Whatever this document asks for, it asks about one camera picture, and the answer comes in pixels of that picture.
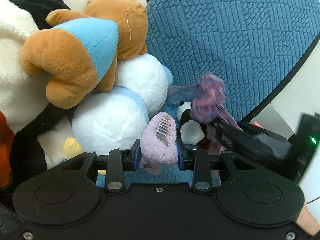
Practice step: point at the striped plush blanket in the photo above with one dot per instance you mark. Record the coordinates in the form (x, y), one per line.
(32, 130)

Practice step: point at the fluffy lilac hair clip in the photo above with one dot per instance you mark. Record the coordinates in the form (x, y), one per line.
(158, 144)

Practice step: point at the small panda plush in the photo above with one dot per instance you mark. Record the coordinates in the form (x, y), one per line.
(190, 131)

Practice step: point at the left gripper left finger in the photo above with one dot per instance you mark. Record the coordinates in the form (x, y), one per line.
(132, 157)

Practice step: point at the brown teddy bear blue shirt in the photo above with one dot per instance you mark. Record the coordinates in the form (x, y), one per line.
(81, 49)

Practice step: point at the white blue plush duck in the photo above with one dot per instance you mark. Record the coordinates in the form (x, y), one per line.
(105, 121)

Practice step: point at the blue quilted bedspread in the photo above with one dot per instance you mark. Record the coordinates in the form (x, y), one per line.
(254, 46)

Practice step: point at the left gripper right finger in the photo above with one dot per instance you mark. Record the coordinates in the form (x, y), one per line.
(183, 156)

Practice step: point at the person's left hand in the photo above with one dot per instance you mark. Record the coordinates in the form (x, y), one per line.
(307, 222)

